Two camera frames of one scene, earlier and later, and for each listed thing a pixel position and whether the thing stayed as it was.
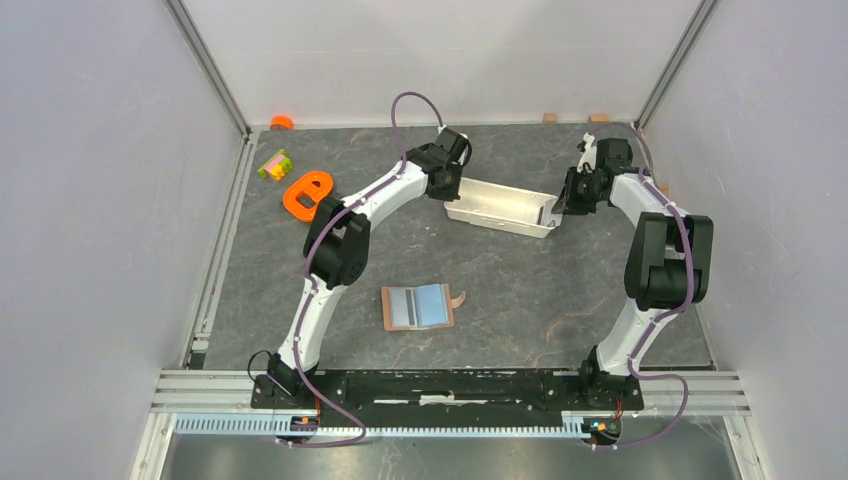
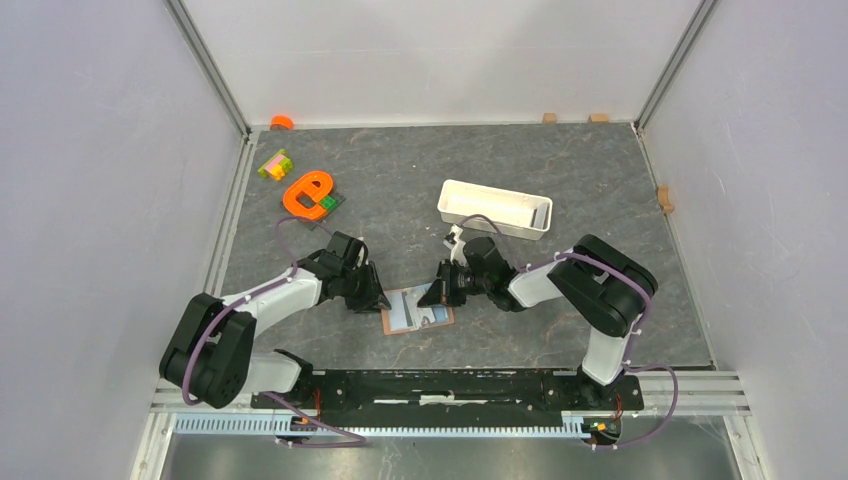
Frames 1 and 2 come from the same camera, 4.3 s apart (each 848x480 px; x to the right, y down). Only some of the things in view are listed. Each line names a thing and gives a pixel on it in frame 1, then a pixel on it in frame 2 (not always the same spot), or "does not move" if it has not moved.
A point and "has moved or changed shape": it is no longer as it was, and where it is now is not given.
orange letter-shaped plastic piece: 316,185 does not move
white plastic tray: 503,209 has moved or changed shape
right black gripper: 569,204 → 442,291
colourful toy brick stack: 277,166 does not move
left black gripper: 450,193 → 373,298
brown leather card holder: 425,306 does not move
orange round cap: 281,123 does not move
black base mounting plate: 448,394 does not move
